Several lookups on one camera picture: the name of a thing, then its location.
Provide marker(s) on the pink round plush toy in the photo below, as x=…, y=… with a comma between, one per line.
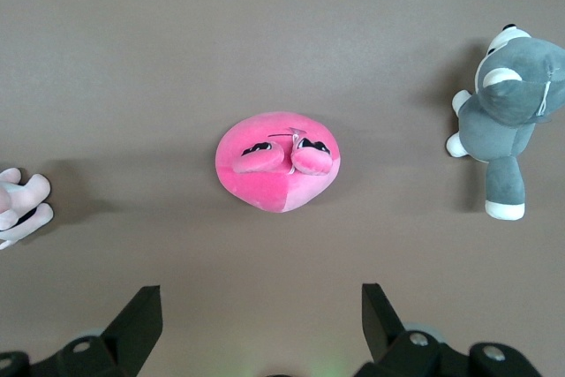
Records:
x=265, y=187

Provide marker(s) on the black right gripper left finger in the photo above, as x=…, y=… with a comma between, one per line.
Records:
x=132, y=328

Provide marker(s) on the grey and white husky plush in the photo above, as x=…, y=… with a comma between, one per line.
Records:
x=499, y=130

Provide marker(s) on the white and pink puppy plush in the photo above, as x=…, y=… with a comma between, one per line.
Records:
x=22, y=200

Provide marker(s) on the brown table cover mat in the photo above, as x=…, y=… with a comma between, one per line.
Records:
x=132, y=63

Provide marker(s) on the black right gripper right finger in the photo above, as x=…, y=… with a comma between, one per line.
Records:
x=381, y=328

